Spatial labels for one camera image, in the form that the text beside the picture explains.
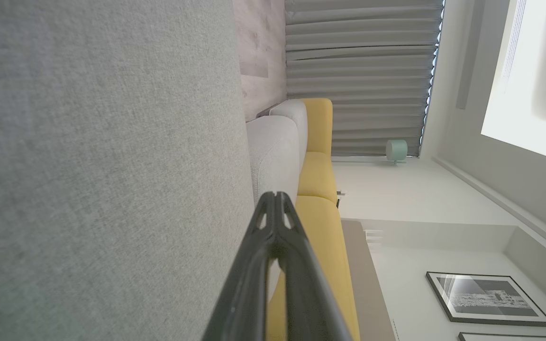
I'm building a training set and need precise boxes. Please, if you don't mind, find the large grey sofa seat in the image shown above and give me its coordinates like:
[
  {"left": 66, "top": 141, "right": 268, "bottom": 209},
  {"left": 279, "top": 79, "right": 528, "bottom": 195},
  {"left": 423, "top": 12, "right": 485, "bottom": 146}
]
[{"left": 0, "top": 0, "right": 255, "bottom": 341}]

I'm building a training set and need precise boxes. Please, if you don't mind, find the grey sofa seat cushion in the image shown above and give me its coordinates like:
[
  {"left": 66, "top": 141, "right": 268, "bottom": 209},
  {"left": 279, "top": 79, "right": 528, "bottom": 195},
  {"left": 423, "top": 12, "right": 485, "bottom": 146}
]
[
  {"left": 269, "top": 99, "right": 309, "bottom": 169},
  {"left": 246, "top": 115, "right": 301, "bottom": 209}
]

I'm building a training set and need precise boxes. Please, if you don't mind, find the grey pleated curtain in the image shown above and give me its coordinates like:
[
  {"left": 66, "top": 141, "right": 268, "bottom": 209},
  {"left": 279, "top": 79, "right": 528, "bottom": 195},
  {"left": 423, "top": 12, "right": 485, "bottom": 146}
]
[{"left": 285, "top": 0, "right": 445, "bottom": 158}]

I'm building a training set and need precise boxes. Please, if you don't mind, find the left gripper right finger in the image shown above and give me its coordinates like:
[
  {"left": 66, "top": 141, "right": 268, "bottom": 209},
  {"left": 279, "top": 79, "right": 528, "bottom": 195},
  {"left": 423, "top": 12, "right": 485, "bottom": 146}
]
[{"left": 276, "top": 191, "right": 354, "bottom": 341}]

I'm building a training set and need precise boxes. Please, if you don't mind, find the white ceiling light panel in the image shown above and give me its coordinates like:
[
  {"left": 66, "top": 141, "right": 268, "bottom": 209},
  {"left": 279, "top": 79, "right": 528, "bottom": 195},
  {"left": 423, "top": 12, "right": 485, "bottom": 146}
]
[{"left": 481, "top": 0, "right": 546, "bottom": 167}]

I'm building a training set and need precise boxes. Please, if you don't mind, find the black framed picture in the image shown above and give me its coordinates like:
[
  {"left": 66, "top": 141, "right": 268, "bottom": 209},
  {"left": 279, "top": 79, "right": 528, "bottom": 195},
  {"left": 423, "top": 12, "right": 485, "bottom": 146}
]
[
  {"left": 426, "top": 271, "right": 546, "bottom": 328},
  {"left": 458, "top": 332, "right": 546, "bottom": 341}
]

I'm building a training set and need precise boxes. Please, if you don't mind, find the mint green floor lamp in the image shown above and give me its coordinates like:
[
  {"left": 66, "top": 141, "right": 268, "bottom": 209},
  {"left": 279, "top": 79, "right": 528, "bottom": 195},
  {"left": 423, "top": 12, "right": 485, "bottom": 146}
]
[{"left": 332, "top": 139, "right": 409, "bottom": 166}]

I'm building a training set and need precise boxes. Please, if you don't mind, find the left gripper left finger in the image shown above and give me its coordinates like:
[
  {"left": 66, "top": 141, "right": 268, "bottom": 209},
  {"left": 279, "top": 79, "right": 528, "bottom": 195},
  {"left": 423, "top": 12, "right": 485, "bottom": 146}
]
[{"left": 202, "top": 191, "right": 279, "bottom": 341}]

